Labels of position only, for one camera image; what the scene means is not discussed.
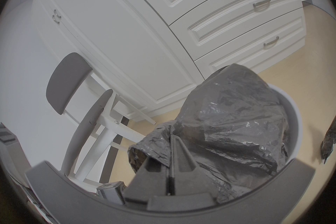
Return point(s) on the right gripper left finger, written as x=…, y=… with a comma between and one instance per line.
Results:
x=149, y=181

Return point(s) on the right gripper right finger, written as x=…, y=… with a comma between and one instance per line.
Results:
x=189, y=178

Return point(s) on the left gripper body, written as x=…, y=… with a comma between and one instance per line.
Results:
x=111, y=191

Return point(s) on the black plastic bag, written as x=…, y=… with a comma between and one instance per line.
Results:
x=231, y=118

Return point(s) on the white trash bin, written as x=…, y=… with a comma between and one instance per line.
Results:
x=295, y=123

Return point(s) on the crumpled black plastic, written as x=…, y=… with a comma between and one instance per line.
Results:
x=329, y=144

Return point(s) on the white chair grey cushions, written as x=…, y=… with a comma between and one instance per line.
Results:
x=68, y=78

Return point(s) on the white wardrobe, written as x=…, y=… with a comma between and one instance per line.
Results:
x=131, y=34

